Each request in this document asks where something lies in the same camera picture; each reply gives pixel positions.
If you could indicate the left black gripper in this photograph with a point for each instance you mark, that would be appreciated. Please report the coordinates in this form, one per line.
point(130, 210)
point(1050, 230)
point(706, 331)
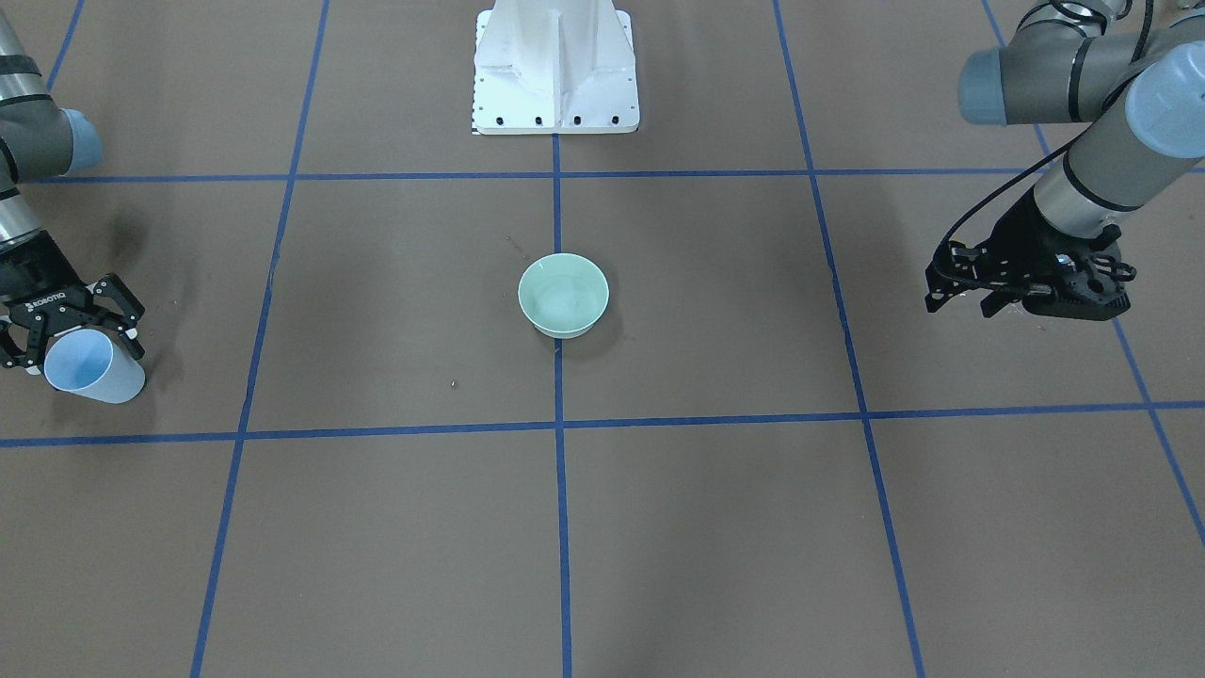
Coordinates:
point(1019, 235)

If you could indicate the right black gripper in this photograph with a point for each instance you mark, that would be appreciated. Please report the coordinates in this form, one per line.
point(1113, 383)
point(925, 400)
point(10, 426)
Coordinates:
point(36, 281)

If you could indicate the light blue plastic cup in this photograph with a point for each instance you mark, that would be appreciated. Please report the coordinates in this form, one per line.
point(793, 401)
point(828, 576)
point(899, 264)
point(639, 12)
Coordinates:
point(87, 363)

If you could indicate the mint green bowl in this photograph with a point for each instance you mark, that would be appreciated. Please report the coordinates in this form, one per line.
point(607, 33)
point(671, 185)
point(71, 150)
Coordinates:
point(563, 295)

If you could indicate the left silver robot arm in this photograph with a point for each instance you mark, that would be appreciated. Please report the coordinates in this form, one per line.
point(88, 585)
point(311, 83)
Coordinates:
point(1138, 97)

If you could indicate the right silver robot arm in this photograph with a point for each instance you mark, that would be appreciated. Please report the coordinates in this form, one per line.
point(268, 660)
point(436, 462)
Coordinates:
point(39, 140)

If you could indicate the white camera pillar mount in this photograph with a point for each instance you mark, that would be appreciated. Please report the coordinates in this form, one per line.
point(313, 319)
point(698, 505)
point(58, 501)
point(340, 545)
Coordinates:
point(554, 68)

